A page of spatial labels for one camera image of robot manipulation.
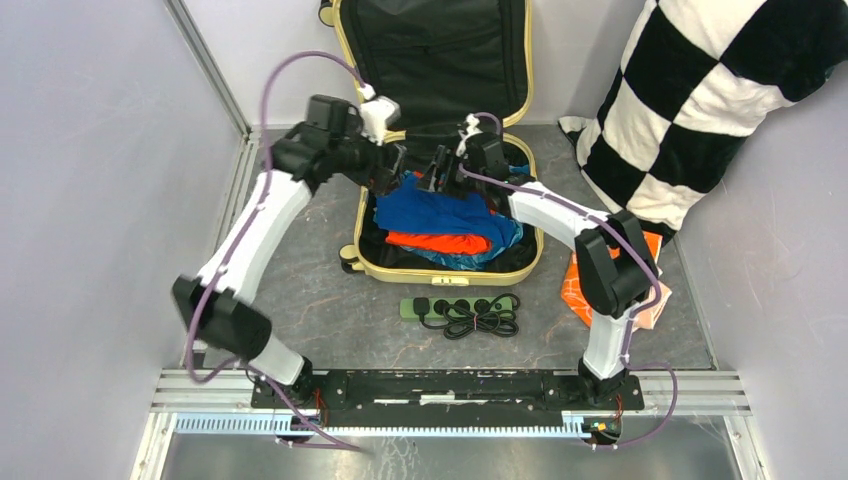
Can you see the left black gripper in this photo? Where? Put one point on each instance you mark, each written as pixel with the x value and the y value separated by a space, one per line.
pixel 373 177

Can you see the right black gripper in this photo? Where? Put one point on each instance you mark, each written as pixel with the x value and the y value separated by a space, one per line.
pixel 444 160

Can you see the blue cloth garment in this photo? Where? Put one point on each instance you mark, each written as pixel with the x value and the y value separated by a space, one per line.
pixel 411 211

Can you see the orange red t-shirt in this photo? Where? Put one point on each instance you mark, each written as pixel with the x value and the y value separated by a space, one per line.
pixel 444 244

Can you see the yellow hard-shell suitcase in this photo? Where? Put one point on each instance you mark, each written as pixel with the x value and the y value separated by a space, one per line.
pixel 440 61

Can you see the green power strip with cable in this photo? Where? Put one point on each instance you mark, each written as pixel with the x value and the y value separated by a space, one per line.
pixel 457 318

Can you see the orange white towel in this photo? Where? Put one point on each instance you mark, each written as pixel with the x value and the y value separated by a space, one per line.
pixel 572 295

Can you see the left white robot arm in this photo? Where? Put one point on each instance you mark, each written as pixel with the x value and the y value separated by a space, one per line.
pixel 216 304

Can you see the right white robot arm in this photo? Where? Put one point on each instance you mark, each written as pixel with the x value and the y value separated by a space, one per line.
pixel 617 273

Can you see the black white checkered blanket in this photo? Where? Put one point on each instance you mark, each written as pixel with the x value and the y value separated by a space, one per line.
pixel 694 82

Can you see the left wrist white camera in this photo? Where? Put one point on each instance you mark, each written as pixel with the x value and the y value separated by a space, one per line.
pixel 377 113

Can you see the wrist white camera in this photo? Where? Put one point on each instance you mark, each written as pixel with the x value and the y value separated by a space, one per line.
pixel 377 113
pixel 468 129

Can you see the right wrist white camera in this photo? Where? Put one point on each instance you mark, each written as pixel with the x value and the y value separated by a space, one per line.
pixel 468 129

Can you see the aluminium frame rail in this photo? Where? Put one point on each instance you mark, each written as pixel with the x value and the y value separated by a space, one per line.
pixel 191 33

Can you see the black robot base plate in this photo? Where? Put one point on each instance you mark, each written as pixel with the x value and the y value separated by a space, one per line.
pixel 461 398

